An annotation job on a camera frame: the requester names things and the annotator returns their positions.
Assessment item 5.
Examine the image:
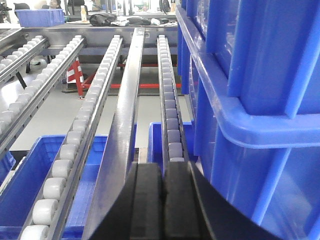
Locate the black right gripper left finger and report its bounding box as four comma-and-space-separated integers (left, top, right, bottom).
90, 162, 163, 240

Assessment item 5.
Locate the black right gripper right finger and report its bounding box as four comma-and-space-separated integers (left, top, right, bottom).
164, 161, 278, 240

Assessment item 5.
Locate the steel shelf cross beam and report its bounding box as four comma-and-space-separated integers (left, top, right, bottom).
22, 24, 178, 56

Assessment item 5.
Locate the blue bin lower centre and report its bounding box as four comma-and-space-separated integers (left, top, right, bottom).
147, 122, 198, 174

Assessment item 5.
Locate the blue bin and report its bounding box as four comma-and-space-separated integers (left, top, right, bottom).
0, 135, 107, 240
147, 122, 198, 174

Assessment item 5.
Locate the blue bin lower left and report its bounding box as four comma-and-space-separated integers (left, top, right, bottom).
0, 135, 107, 240

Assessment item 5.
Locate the large blue crate right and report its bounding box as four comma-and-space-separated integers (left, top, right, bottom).
176, 0, 320, 240

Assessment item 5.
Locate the black bag on table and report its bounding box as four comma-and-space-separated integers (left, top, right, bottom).
89, 13, 117, 27

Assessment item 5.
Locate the blue crate on far table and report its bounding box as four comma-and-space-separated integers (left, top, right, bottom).
15, 9, 65, 28

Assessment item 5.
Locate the flat steel divider rail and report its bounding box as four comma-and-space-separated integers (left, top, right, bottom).
82, 27, 145, 240

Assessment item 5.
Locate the grey roller rail centre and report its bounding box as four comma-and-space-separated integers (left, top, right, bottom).
157, 35, 189, 169

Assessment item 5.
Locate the roller rail with white wheels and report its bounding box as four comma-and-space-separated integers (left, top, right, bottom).
18, 35, 123, 240

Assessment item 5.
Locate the red steel frame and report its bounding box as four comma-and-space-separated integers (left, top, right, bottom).
66, 57, 183, 100

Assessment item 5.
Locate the roller rail far left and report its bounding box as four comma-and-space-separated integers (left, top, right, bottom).
0, 35, 49, 85

